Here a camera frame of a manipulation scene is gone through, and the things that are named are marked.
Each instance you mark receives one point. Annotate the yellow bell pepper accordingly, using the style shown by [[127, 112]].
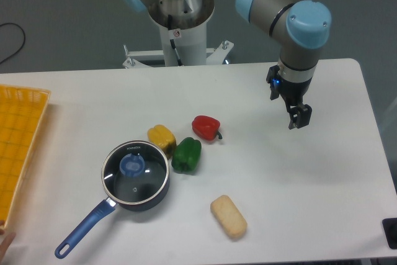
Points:
[[162, 137]]

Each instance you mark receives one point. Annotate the dark blue saucepan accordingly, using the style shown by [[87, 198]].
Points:
[[103, 209]]

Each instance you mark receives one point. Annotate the yellow plastic basket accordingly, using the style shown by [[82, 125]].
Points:
[[22, 113]]

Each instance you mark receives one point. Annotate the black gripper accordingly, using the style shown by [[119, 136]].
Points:
[[292, 85]]

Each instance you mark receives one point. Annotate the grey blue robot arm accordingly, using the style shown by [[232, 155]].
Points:
[[300, 26]]

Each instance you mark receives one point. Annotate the black device at table edge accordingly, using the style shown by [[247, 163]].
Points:
[[389, 226]]

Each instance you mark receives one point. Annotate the red bell pepper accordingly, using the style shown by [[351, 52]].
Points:
[[206, 127]]

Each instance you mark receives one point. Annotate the glass pot lid blue knob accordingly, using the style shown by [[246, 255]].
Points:
[[136, 175]]

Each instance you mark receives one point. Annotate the green bell pepper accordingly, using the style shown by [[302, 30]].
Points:
[[187, 155]]

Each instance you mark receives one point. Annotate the person hand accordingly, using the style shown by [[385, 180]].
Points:
[[8, 239]]

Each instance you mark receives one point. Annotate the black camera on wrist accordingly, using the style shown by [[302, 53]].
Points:
[[273, 80]]

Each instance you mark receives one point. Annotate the beige bread loaf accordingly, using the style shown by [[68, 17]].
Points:
[[229, 217]]

